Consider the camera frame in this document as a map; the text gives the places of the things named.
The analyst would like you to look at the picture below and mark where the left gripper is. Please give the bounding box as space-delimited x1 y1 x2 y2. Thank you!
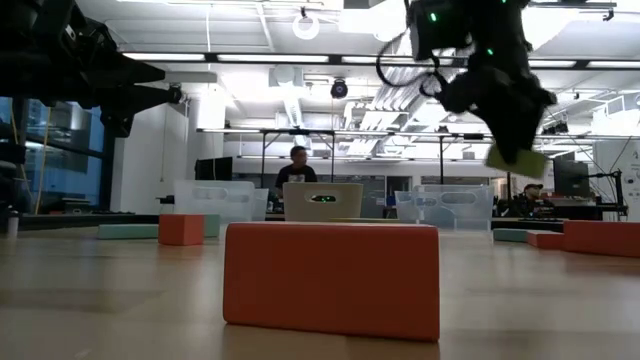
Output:
53 8 171 139

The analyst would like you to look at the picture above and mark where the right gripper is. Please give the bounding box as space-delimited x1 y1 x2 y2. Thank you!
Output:
437 49 557 165

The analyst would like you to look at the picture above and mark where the green rectangular block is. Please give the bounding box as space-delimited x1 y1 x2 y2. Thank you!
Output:
484 143 549 180

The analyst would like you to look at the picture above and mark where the blue rectangular block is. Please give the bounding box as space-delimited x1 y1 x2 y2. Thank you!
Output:
492 228 532 244
97 223 160 241

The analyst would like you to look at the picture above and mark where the red rectangular block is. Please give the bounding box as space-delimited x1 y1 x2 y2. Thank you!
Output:
222 222 441 343
526 230 566 250
563 219 640 259

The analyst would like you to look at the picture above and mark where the red cube block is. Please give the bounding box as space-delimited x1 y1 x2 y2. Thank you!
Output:
158 213 206 247

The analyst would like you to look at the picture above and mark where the blue cube block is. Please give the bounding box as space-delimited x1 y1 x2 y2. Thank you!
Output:
203 214 222 239

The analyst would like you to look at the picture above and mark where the long ceiling light strip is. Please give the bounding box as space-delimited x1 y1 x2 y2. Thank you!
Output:
528 59 577 69
217 54 330 64
342 55 416 65
587 60 640 70
122 52 206 62

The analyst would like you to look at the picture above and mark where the black spotlight cluster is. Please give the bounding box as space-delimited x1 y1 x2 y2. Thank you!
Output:
542 119 571 136

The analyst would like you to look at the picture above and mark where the person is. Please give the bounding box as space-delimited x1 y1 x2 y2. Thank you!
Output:
497 182 556 217
273 145 319 201

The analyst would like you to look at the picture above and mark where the black monitor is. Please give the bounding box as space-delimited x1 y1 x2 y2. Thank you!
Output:
552 152 591 199
194 156 234 182

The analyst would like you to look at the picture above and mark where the clear plastic bin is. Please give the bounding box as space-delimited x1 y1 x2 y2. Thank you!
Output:
394 184 495 232
173 179 270 225

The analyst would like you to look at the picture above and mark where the black background desk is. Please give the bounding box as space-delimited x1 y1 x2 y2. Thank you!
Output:
492 197 629 224

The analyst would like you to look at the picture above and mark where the large glass window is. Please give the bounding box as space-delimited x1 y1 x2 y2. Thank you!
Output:
0 97 109 216

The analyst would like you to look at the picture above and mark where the black monitor stand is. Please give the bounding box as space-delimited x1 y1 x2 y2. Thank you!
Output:
587 168 629 221

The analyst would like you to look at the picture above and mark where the white poster board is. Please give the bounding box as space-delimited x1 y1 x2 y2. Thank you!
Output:
592 139 640 221

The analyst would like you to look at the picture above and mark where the grey plastic bin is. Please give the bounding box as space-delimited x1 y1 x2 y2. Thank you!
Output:
282 182 365 224

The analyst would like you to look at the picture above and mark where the black light rail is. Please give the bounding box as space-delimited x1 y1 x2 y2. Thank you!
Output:
117 49 640 71

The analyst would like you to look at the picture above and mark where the yellow hanging cable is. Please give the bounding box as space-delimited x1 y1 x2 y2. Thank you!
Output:
9 112 29 194
33 105 53 216

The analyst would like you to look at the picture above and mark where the white ceiling duct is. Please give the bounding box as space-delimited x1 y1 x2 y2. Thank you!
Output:
269 64 314 151

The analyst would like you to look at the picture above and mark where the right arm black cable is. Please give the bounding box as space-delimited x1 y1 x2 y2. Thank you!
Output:
375 29 444 99

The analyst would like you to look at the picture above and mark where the white ring light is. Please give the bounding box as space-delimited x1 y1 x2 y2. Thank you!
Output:
292 7 321 42

